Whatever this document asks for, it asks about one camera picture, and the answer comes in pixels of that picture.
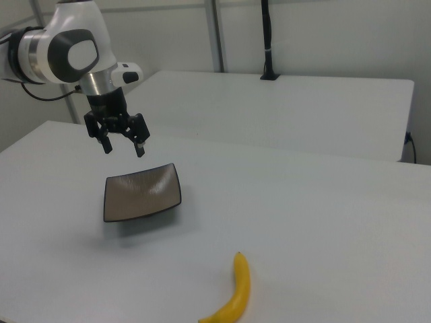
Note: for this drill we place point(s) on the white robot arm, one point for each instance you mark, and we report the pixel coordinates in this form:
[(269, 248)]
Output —
[(77, 27)]

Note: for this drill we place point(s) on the yellow banana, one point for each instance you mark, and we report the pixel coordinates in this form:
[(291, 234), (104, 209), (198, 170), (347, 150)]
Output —
[(240, 286)]

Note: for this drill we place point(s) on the white side table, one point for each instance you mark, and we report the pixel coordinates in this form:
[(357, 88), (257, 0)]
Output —
[(269, 111)]

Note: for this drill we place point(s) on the square brown ceramic plate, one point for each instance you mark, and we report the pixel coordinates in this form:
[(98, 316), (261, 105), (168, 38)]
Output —
[(141, 195)]

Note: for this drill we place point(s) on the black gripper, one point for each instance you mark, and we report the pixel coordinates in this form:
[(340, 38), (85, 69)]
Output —
[(107, 104)]

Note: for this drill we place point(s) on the black camera stand pole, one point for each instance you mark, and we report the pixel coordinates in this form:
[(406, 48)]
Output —
[(268, 40)]

